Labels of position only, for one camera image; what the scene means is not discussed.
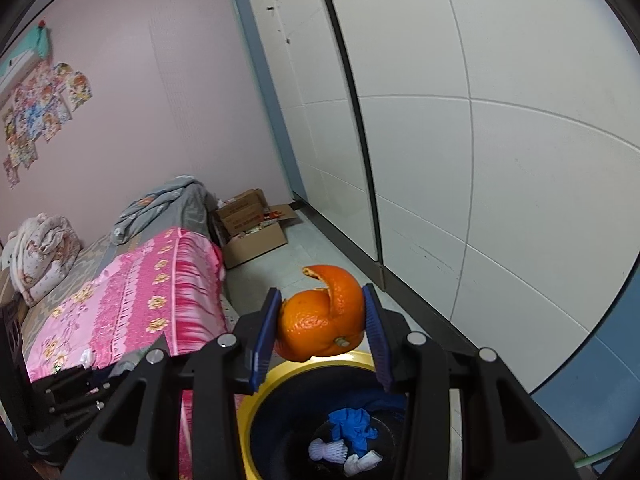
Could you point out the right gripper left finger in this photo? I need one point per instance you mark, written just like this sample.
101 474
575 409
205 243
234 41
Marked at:
167 399

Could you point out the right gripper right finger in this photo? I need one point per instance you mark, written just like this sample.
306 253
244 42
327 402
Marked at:
504 433

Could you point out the orange peel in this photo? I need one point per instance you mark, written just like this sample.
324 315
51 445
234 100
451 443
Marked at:
325 321

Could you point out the yellow rimmed black trash bin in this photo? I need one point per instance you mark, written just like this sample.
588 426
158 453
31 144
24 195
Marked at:
293 407

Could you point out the blue crumpled glove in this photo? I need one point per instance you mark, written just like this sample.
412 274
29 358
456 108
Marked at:
355 427

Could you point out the folded white floral quilt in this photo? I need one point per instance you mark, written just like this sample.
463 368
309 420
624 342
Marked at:
43 251

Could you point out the pink floral bed sheet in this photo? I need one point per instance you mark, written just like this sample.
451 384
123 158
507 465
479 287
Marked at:
168 288

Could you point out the grey floral pillow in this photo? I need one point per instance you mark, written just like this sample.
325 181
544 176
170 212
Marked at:
182 202

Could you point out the open cardboard box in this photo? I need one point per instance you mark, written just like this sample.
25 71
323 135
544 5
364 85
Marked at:
249 227

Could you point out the white wardrobe sliding doors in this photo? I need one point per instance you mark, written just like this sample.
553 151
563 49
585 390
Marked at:
486 153

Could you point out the cartoon posters on wall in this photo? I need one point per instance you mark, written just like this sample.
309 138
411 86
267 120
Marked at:
37 108

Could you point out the wall air conditioner with cover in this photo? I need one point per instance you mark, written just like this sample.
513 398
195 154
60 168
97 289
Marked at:
34 47

